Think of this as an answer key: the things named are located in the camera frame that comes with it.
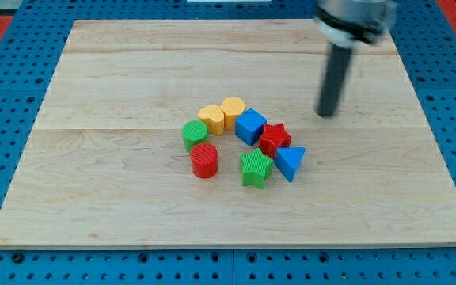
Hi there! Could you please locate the yellow heart block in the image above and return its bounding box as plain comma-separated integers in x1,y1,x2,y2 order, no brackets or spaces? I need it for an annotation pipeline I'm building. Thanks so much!
198,104,225,136

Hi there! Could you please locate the blue triangle block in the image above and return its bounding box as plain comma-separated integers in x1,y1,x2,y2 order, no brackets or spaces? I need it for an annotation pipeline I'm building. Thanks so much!
275,146,306,182

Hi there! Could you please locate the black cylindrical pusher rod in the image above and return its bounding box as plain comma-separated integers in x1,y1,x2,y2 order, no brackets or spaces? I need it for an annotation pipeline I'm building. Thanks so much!
317,43,353,118

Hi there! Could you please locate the green cylinder block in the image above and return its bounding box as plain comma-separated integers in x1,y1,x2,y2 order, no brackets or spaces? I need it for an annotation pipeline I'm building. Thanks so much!
181,120,208,152

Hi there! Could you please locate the red cylinder block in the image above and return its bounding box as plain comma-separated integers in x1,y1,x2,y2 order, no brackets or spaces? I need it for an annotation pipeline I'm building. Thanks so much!
190,142,218,179

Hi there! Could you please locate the red star block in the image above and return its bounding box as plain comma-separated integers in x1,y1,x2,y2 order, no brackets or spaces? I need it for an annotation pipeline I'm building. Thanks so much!
259,123,292,159

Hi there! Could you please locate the yellow hexagon block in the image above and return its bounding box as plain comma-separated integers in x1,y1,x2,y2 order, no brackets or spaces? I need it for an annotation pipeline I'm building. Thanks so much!
221,97,246,130

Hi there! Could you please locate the blue cube block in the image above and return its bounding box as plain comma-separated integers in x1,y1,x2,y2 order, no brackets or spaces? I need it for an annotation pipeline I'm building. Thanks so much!
235,108,267,146

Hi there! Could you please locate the green star block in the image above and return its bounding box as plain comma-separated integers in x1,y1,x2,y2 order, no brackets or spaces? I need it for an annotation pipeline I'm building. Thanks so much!
239,148,274,189

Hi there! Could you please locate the wooden board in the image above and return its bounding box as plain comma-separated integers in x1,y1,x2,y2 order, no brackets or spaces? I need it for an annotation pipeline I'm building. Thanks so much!
0,20,456,250

